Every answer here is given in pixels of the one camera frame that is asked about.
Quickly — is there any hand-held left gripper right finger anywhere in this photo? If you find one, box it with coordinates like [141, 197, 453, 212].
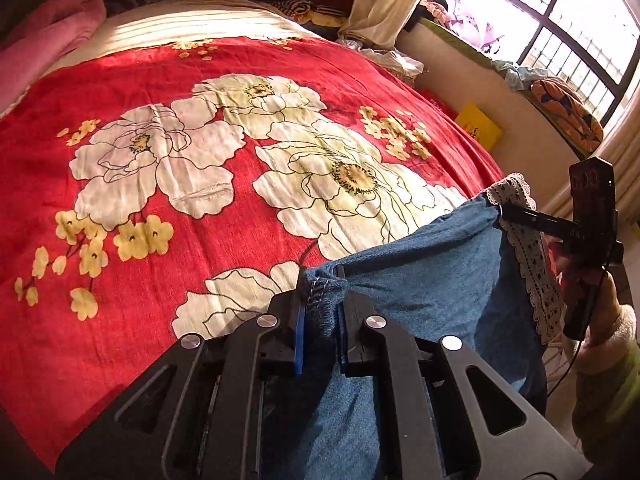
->
[336, 266, 596, 480]

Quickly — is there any cream curtain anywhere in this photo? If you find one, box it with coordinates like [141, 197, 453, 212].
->
[337, 0, 448, 51]
[540, 125, 640, 241]

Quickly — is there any black cable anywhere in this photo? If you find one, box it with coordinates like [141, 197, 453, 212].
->
[546, 270, 608, 397]

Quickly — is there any dark framed window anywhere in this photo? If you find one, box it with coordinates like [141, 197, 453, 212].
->
[445, 0, 640, 131]

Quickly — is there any yellow box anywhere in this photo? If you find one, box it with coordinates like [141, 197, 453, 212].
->
[454, 101, 503, 151]

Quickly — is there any pink blanket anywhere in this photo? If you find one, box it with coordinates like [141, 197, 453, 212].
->
[0, 0, 107, 116]

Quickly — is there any red floral blanket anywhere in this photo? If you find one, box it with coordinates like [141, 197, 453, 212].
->
[0, 35, 508, 473]

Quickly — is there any light blue cloth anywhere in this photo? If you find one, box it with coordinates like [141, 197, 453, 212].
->
[492, 57, 543, 93]

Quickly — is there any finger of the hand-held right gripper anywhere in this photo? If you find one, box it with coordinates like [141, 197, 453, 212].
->
[497, 205, 576, 241]

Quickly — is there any purple plastic item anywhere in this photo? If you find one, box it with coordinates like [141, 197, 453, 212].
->
[445, 0, 506, 53]

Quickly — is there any blue denim garment with lace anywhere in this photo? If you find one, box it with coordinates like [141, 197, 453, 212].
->
[260, 174, 566, 480]

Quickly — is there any dark striped cloth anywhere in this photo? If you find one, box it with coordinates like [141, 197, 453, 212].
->
[97, 0, 171, 16]

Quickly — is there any white plastic bag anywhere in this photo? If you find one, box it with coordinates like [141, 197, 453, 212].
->
[340, 35, 426, 78]

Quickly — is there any cream striped bed sheet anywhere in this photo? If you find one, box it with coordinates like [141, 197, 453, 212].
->
[45, 0, 321, 76]

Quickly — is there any white wire rack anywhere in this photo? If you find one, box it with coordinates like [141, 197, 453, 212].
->
[542, 335, 582, 387]

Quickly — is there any person's right hand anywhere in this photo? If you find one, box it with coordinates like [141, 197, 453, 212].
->
[550, 245, 623, 346]

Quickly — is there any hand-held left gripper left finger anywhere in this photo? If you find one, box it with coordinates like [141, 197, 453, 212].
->
[55, 272, 308, 480]

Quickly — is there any orange patterned cushion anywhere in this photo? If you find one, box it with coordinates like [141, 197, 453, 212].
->
[530, 77, 606, 158]

